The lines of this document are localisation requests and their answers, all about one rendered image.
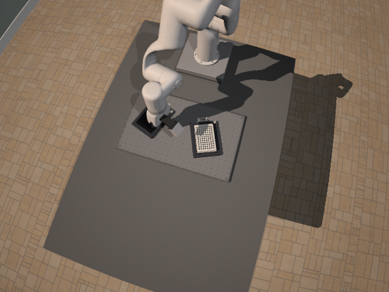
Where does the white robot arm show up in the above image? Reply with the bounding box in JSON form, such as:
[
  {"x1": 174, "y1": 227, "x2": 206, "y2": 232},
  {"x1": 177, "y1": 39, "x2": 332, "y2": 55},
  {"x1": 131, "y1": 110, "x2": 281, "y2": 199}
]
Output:
[{"x1": 142, "y1": 0, "x2": 241, "y2": 115}]

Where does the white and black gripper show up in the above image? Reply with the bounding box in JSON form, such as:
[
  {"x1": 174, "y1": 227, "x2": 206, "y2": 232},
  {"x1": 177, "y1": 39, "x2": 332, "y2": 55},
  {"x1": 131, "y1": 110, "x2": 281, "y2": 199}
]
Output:
[{"x1": 147, "y1": 102, "x2": 171, "y2": 128}]

